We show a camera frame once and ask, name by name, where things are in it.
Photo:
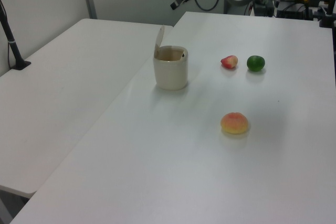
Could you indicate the cream hinged bin lid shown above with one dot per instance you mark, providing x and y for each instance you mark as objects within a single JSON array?
[{"x": 159, "y": 40}]

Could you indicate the cream garbage bin body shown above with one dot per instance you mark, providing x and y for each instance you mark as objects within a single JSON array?
[{"x": 170, "y": 74}]

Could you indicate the small black device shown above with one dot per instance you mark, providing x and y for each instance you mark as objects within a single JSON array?
[{"x": 262, "y": 7}]

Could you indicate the red bitten toy fruit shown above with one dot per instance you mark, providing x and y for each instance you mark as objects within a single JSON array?
[{"x": 229, "y": 62}]

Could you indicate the green toy lime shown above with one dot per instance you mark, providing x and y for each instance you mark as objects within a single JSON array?
[{"x": 255, "y": 63}]

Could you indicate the black electronics box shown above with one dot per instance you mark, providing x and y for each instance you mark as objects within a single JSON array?
[{"x": 292, "y": 10}]

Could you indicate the black clamp stand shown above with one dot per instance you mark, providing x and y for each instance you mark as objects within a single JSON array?
[{"x": 328, "y": 14}]

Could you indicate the orange yellow toy peach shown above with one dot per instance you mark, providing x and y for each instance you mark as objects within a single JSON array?
[{"x": 234, "y": 123}]

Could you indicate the black pole with base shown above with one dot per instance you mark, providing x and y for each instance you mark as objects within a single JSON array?
[{"x": 10, "y": 37}]

